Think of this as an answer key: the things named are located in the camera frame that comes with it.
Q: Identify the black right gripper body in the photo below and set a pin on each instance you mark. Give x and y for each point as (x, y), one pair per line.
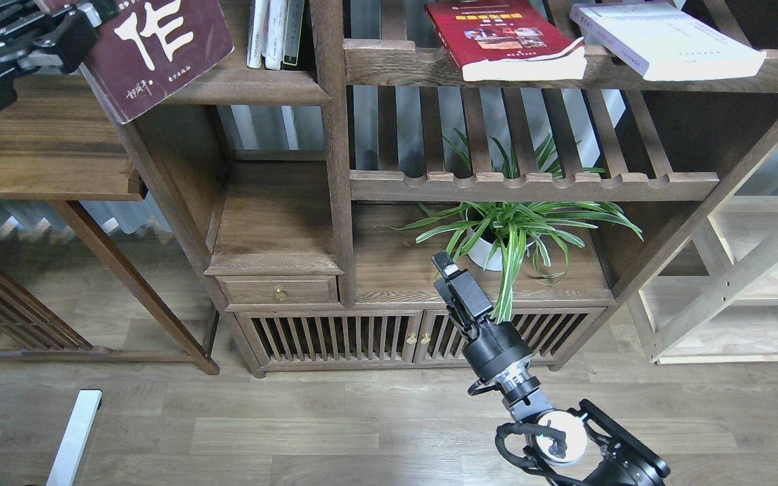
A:
(495, 351)

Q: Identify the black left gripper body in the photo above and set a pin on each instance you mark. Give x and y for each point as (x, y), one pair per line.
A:
(31, 39)

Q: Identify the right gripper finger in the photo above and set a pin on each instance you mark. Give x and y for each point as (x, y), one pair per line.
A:
(450, 301)
(473, 305)

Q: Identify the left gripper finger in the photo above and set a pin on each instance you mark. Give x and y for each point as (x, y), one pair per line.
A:
(102, 10)

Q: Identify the dark maroon book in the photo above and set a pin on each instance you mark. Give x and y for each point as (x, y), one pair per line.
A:
(151, 49)

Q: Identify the white book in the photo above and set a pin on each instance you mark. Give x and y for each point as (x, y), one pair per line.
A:
(662, 43)
(257, 30)
(273, 50)

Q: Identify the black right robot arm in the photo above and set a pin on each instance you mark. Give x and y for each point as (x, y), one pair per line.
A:
(540, 438)

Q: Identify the light wooden shelf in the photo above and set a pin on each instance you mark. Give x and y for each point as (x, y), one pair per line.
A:
(728, 313)

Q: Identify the white plant pot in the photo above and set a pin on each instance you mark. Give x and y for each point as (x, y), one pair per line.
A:
(483, 253)

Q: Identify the right slatted cabinet door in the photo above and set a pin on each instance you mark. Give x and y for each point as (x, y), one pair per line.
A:
(551, 333)

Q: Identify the slatted cabinet door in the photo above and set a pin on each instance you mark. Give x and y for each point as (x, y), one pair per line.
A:
(551, 333)
(332, 340)

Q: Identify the green spider plant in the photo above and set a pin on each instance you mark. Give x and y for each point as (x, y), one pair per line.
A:
(538, 230)

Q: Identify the dark wooden side table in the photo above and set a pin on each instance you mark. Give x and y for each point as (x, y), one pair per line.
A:
(57, 146)

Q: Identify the dark wooden bookshelf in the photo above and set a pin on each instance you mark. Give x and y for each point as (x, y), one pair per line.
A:
(306, 173)

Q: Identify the left slatted cabinet door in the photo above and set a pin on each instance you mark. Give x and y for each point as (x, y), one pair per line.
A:
(332, 340)

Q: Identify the dark upright book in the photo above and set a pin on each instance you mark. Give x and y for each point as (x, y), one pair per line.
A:
(295, 16)

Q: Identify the small wooden drawer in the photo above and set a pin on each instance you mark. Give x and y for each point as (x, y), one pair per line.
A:
(272, 289)

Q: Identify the dark slatted wooden rack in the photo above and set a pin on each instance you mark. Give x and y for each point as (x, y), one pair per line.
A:
(41, 334)

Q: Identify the red book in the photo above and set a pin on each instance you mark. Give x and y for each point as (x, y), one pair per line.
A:
(505, 41)

